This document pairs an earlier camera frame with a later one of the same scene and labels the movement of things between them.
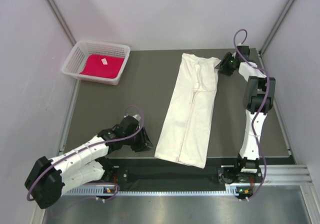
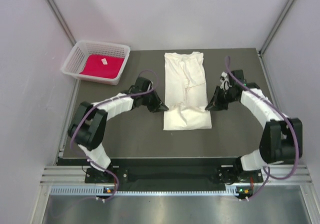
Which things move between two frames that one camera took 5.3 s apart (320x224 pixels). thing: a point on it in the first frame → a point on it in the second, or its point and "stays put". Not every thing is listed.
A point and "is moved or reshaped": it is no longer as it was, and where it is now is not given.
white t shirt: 184,130 is moved or reshaped
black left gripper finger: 146,141 → 160,106
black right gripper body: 227,67 → 225,97
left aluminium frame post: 56,10 stays put
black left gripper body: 135,142 → 149,100
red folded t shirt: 102,65 stays put
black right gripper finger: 220,63 → 212,104
